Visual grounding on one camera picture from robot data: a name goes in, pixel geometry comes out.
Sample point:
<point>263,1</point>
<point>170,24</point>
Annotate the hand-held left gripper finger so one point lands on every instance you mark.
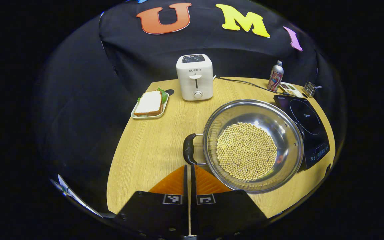
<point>193,183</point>
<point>185,183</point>

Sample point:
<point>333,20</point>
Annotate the stainless steel pot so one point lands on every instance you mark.
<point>262,113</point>

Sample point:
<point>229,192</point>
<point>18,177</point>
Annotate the black induction cooktop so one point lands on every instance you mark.
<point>308,116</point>

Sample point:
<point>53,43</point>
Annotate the pile of soybeans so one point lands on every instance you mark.
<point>245,150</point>

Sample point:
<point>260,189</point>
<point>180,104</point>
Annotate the sandwich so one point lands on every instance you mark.
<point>149,102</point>

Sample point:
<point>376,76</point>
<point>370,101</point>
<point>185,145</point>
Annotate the black table grommet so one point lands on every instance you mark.
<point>169,92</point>

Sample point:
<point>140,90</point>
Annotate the white toaster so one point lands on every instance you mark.
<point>195,83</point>

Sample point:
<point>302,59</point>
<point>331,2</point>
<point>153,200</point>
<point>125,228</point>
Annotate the silver drink bottle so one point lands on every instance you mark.
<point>275,78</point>

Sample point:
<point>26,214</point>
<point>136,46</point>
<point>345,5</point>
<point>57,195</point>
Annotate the white divided bean tray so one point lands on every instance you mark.
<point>290,90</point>

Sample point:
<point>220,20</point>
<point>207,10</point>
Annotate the black backdrop cloth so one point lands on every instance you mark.
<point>78,100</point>

